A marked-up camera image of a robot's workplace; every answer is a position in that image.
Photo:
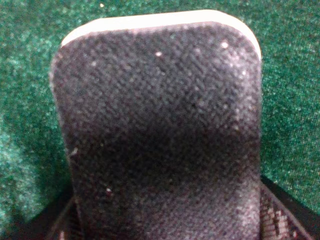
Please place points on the green felt table cover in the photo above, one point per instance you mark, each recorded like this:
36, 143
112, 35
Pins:
33, 168

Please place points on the black white board eraser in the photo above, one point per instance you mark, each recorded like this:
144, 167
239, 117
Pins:
160, 117

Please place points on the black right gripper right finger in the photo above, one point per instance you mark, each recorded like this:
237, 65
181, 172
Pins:
282, 217

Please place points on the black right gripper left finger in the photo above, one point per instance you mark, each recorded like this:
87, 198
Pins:
58, 221

